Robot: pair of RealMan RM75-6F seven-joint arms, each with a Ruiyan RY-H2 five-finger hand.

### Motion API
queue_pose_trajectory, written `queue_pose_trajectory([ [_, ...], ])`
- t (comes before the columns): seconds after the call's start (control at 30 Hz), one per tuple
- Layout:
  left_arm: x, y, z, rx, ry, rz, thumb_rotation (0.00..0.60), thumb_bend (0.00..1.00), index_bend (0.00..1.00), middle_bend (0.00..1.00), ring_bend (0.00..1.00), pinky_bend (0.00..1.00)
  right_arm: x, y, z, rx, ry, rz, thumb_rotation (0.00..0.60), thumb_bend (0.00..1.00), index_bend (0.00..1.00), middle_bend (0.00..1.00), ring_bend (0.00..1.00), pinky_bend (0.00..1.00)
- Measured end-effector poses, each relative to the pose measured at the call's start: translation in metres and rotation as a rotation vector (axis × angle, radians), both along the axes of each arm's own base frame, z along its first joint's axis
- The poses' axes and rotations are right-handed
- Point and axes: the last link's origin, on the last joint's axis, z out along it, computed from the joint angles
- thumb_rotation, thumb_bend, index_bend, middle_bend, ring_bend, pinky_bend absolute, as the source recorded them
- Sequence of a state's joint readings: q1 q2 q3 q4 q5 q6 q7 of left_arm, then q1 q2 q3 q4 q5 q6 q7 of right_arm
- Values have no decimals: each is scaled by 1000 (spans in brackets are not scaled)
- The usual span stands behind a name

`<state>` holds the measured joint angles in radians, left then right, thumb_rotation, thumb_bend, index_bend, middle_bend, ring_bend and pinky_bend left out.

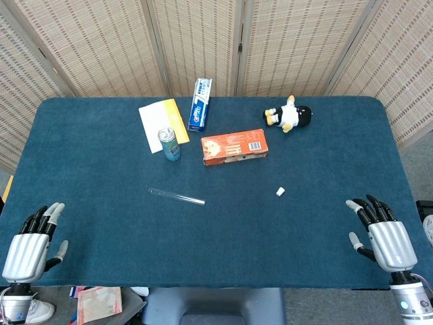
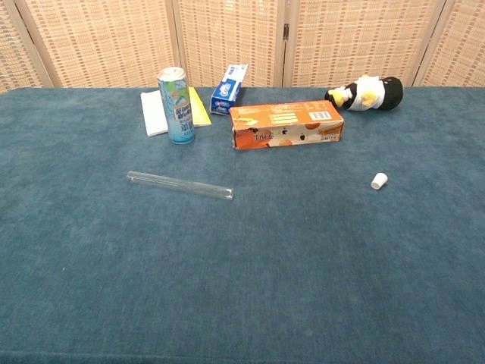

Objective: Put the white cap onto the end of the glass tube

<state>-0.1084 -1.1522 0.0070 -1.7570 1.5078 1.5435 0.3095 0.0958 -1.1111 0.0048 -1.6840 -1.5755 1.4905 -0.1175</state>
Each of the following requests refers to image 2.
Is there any orange cracker box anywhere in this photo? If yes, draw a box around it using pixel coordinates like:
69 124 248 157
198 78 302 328
229 99 345 152

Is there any blue white toothpaste box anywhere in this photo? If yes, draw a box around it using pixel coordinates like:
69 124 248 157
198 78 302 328
210 63 249 116

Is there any blue tablecloth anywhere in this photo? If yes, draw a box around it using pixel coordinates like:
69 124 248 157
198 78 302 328
0 86 485 364

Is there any small white cap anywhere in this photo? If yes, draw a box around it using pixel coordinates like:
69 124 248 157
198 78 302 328
370 172 389 191

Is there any woven bamboo folding screen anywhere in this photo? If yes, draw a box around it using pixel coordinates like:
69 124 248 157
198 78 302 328
0 0 485 95

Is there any clear glass test tube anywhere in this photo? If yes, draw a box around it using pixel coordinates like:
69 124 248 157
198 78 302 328
127 170 235 201

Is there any teal drink can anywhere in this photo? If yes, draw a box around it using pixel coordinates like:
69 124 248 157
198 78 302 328
157 67 196 146

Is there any penguin plush toy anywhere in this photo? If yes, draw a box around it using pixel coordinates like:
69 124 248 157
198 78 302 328
324 74 404 112

